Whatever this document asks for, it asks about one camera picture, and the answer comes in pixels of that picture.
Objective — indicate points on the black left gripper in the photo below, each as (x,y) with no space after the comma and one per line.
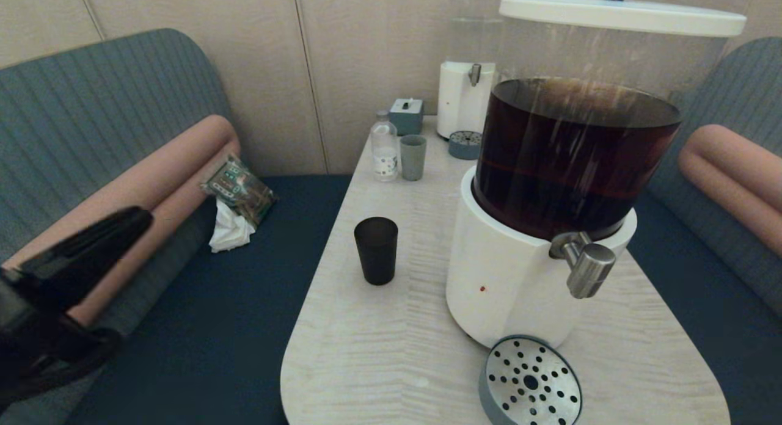
(36,345)

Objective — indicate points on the black cup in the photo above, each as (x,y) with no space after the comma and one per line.
(376,254)

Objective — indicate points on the metal dispenser tap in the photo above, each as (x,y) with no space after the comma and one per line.
(586,266)

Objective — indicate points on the grey-blue cup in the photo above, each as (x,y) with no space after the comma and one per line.
(413,159)

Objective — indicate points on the pink bolster cushion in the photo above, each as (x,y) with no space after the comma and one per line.
(721,193)
(745,153)
(165,223)
(159,181)

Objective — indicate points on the white crumpled tissue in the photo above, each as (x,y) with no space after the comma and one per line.
(229,232)

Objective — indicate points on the teal left bench sofa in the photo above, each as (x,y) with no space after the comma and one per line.
(214,327)

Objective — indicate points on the teal bench sofa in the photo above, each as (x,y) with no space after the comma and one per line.
(721,290)
(214,327)

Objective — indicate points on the green snack packet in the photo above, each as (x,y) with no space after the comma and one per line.
(241,192)

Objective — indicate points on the clear plastic bottle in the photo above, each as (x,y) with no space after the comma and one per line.
(385,150)

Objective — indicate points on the blue napkin box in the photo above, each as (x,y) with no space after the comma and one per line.
(406,116)

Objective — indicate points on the small blue drip tray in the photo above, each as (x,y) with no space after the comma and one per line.
(464,145)

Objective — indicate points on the small white water dispenser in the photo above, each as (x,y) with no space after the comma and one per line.
(458,101)

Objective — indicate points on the large blue perforated drip tray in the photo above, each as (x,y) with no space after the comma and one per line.
(528,382)

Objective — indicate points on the large white tea dispenser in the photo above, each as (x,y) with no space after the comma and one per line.
(550,168)

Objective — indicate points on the teal right bench sofa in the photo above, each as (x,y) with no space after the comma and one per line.
(721,290)

